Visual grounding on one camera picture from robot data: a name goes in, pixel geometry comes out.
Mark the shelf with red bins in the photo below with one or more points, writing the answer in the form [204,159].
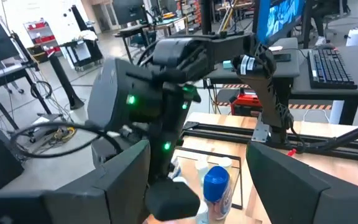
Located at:
[40,34]

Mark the black power adapter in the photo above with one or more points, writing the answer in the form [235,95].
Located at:
[281,57]

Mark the black pole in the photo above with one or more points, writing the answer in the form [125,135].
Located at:
[206,15]

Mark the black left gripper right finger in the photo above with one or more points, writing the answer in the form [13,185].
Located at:
[291,186]

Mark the dark work table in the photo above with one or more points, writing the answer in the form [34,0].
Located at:
[154,28]

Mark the black utility cart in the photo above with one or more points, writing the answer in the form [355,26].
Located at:
[82,51]

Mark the small clear pill bottle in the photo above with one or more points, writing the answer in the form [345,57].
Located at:
[201,169]
[225,162]

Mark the large white medicine bottle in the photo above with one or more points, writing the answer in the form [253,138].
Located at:
[175,170]

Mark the teal box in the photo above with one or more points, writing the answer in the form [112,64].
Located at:
[227,64]

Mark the black work table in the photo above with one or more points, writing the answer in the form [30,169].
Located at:
[11,73]

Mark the red toolbox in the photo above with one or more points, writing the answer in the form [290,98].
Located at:
[245,104]

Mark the black keyboard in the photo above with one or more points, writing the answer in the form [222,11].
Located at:
[331,67]

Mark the monitor with blue screen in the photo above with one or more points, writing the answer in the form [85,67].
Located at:
[278,15]

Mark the person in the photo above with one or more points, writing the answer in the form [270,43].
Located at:
[325,12]

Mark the black floor stand post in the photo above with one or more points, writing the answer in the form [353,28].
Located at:
[62,77]

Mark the storage shelf with parts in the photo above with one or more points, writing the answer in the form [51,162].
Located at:
[191,12]

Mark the black aluminium table frame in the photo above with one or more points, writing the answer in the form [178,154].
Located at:
[228,132]

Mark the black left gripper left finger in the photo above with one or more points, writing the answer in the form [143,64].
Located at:
[120,186]

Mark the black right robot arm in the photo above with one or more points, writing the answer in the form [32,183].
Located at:
[120,93]

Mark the red clip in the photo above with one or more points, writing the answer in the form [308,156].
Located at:
[291,152]

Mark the blue-capped medicine bottle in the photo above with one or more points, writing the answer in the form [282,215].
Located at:
[216,186]

